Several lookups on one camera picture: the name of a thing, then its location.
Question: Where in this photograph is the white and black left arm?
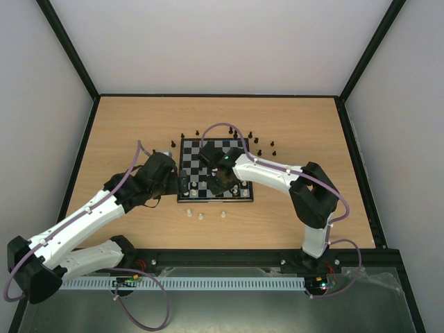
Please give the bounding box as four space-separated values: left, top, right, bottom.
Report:
7 167 189 304

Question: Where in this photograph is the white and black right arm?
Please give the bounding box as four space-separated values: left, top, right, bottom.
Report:
200 148 339 272

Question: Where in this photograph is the black and silver chessboard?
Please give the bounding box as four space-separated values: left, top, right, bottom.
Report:
177 138 254 203

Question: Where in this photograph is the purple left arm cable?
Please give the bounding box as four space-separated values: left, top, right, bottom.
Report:
2 140 171 330

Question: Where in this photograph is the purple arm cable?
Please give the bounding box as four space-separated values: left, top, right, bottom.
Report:
200 123 362 300
2 140 171 330

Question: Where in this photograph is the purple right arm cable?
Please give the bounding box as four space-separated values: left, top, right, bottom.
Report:
200 123 362 300

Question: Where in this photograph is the light blue slotted cable duct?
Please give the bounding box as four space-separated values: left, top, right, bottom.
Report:
60 276 305 291

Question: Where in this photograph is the black enclosure frame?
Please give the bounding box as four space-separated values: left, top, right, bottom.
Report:
37 1 425 332

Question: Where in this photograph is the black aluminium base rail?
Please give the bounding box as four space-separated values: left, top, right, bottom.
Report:
34 248 403 275

